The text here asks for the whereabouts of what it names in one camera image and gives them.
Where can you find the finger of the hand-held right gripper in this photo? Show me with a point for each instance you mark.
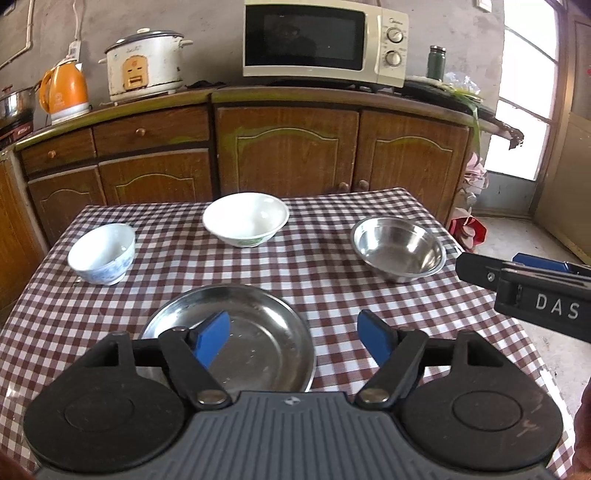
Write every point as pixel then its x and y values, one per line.
pixel 545 264
pixel 480 272

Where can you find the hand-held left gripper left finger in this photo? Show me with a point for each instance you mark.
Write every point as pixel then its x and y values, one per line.
pixel 212 339

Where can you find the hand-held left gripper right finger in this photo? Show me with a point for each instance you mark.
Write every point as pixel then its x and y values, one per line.
pixel 376 339

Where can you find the large steel plate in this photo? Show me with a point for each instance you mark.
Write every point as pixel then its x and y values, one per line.
pixel 147 374

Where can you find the steel bowl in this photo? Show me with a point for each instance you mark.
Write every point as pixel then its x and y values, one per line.
pixel 397 247

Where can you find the white bowl with green print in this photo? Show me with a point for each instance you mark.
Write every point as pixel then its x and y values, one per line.
pixel 244 217

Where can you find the blue patterned white bowl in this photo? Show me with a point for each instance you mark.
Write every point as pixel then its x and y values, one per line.
pixel 99 254

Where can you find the person's right forearm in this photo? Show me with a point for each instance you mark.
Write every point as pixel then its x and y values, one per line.
pixel 585 424

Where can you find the red bag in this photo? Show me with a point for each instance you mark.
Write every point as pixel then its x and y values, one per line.
pixel 471 230

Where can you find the brown checkered tablecloth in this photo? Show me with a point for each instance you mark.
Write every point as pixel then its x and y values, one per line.
pixel 323 277

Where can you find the beige door panel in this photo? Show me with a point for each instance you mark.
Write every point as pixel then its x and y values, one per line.
pixel 568 184

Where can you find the pink plastic bag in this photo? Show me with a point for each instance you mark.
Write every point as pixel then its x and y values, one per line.
pixel 473 173

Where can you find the green onions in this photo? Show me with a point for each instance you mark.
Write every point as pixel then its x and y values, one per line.
pixel 475 120

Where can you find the clear plastic bag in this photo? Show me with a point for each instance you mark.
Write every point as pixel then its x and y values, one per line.
pixel 461 83

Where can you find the black flat cooktop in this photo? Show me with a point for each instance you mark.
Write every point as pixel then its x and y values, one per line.
pixel 425 90

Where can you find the glass door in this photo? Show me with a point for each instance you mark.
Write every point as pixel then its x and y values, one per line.
pixel 521 69

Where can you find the wooden two-door cabinet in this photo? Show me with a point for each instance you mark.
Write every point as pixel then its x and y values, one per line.
pixel 286 147

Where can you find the green thermos bottle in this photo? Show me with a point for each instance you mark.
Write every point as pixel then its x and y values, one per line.
pixel 436 64

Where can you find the wooden corner cabinet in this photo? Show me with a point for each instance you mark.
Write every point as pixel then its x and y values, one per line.
pixel 14 221

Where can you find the dark cloth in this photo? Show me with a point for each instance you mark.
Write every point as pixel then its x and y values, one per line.
pixel 205 85

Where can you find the white rice cooker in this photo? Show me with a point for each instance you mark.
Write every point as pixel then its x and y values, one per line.
pixel 138 64

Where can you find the orange electric kettle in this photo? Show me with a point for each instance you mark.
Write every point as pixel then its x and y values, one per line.
pixel 67 94

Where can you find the dark red induction cooker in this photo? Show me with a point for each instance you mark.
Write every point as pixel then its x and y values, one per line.
pixel 14 134

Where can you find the cream microwave oven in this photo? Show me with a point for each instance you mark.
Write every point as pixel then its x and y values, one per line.
pixel 304 41

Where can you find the steel pot with lid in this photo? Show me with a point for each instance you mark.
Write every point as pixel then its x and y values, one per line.
pixel 16 106

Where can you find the white power strip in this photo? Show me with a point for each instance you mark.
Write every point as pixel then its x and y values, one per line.
pixel 74 50

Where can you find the white wall switch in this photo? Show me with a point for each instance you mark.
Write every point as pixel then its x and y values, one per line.
pixel 484 4

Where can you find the white wall pipe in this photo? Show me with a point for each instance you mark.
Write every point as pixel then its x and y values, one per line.
pixel 30 23

